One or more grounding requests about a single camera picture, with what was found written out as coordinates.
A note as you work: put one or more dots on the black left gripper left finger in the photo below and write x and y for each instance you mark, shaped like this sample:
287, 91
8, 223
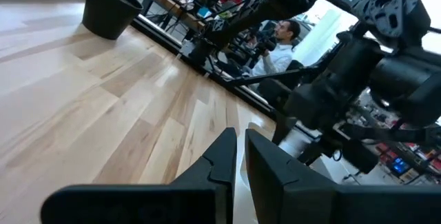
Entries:
193, 200

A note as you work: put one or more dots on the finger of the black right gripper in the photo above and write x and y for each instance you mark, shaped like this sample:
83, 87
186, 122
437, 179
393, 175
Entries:
284, 127
322, 148

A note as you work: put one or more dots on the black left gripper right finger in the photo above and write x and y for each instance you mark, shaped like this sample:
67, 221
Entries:
310, 200

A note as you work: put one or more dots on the white plastic basket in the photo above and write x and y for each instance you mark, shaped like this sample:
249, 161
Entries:
243, 200

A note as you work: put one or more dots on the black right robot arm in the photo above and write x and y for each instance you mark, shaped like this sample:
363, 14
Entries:
396, 20

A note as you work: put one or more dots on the black office chair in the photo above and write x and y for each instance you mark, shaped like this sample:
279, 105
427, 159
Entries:
275, 89

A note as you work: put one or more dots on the person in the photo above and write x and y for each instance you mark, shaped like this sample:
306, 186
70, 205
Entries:
275, 58

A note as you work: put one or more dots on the blue lit screen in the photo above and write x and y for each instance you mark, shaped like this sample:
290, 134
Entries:
400, 166

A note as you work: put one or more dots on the wooden workbench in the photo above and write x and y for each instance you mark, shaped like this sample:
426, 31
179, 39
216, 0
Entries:
172, 3

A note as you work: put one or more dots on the green plant in black pot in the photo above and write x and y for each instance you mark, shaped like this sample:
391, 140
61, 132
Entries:
108, 10

